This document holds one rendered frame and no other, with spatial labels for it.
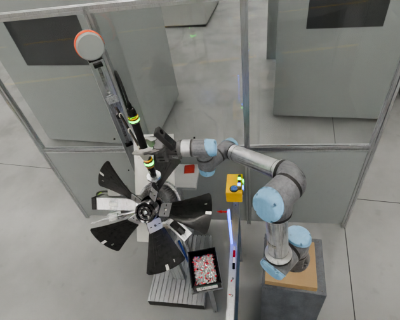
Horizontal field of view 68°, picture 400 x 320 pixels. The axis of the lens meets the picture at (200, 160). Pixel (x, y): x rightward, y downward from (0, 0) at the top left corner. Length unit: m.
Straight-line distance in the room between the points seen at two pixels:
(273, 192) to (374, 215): 2.27
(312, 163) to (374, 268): 1.06
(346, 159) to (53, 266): 2.74
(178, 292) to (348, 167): 1.65
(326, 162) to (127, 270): 1.93
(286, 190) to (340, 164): 1.38
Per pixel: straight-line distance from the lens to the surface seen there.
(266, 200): 1.04
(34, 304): 3.20
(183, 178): 2.25
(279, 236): 1.21
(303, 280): 1.61
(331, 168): 2.44
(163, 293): 2.67
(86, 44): 1.83
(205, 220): 1.60
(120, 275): 2.95
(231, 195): 1.84
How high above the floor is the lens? 2.49
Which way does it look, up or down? 44 degrees down
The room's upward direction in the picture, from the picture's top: 10 degrees counter-clockwise
